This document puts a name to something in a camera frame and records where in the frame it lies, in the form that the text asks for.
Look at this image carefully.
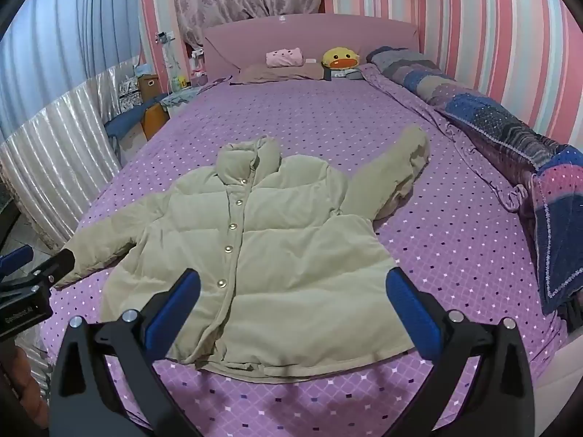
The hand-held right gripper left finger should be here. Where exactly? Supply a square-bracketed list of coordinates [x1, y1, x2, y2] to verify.
[48, 268, 215, 437]

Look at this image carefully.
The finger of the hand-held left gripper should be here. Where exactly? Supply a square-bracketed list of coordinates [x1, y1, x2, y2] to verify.
[25, 248, 76, 290]
[0, 245, 34, 279]

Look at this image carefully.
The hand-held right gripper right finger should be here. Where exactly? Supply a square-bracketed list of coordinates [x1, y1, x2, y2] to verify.
[385, 267, 536, 437]

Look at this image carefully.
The beige puffer jacket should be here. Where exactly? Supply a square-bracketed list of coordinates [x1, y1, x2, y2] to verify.
[54, 124, 431, 383]

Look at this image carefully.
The person's left forearm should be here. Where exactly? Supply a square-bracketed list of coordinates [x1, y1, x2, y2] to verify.
[0, 341, 32, 429]

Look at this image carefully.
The purple dotted bed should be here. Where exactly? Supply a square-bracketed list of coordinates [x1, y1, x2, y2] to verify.
[41, 73, 570, 437]

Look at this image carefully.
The silver pleated curtain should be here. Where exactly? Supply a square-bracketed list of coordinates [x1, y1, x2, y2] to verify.
[0, 55, 142, 251]

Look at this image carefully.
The blue cloth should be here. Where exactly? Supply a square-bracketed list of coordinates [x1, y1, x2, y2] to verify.
[105, 99, 165, 138]

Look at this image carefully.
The orange box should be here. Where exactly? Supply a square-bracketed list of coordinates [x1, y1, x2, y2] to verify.
[143, 102, 170, 140]

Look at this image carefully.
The white patterned bag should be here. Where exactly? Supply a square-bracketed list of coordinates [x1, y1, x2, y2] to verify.
[118, 77, 142, 112]

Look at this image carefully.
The cardboard box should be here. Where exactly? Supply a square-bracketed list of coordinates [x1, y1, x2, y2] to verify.
[137, 74, 160, 100]

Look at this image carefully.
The patchwork quilt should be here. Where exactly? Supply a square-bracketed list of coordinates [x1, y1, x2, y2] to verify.
[360, 46, 583, 315]

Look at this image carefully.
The blue pleated curtain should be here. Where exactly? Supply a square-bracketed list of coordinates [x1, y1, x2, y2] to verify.
[0, 0, 142, 146]

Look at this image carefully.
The brown pillow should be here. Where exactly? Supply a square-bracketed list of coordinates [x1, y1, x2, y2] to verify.
[230, 61, 325, 85]

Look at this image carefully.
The yellow duck plush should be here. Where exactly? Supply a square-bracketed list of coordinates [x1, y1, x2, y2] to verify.
[321, 46, 360, 70]

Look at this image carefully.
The pink plush pillow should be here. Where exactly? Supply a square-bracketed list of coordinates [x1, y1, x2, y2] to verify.
[265, 47, 305, 68]

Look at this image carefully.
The pink headboard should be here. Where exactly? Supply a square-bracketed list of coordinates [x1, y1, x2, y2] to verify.
[201, 13, 420, 83]

